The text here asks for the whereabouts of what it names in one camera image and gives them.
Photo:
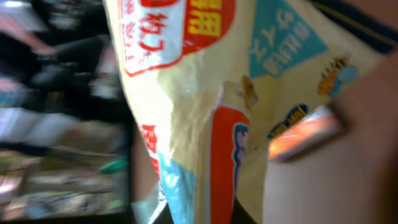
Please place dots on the yellow snack chip bag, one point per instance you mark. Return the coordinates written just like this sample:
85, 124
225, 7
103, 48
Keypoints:
212, 83

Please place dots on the orange tissue pack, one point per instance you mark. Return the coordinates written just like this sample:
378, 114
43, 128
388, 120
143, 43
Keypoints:
317, 126

